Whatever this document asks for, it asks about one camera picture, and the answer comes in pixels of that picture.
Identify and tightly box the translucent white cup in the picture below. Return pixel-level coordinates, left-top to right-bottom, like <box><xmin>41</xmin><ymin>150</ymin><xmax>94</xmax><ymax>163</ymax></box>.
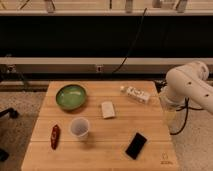
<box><xmin>69</xmin><ymin>117</ymin><xmax>90</xmax><ymax>141</ymax></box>

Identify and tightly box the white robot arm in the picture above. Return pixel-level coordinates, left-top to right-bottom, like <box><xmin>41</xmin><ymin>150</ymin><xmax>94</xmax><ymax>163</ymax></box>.
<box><xmin>159</xmin><ymin>61</ymin><xmax>213</xmax><ymax>124</ymax></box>

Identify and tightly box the black chair base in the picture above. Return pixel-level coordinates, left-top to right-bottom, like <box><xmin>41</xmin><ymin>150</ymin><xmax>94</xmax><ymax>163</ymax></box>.
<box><xmin>0</xmin><ymin>107</ymin><xmax>20</xmax><ymax>163</ymax></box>

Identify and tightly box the grey metal rail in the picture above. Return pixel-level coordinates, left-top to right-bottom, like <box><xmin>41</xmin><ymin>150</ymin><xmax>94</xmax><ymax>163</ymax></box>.
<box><xmin>0</xmin><ymin>57</ymin><xmax>213</xmax><ymax>74</ymax></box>

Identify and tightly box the black smartphone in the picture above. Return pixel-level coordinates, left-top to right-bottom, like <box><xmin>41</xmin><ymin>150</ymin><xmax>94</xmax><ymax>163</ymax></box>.
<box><xmin>125</xmin><ymin>133</ymin><xmax>147</xmax><ymax>160</ymax></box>

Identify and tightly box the green ceramic bowl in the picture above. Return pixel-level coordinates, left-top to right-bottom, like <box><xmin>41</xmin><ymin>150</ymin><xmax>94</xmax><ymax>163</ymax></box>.
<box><xmin>55</xmin><ymin>84</ymin><xmax>87</xmax><ymax>110</ymax></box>

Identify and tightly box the black hanging cable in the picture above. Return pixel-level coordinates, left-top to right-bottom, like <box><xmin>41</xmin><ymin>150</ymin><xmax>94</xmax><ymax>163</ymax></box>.
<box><xmin>111</xmin><ymin>7</ymin><xmax>148</xmax><ymax>74</ymax></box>

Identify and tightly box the white sponge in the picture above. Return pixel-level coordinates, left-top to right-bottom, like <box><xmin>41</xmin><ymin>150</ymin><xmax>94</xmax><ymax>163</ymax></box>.
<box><xmin>101</xmin><ymin>101</ymin><xmax>115</xmax><ymax>119</ymax></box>

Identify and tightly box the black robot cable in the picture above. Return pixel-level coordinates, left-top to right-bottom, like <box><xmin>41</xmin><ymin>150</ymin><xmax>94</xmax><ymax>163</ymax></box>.
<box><xmin>154</xmin><ymin>79</ymin><xmax>204</xmax><ymax>136</ymax></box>

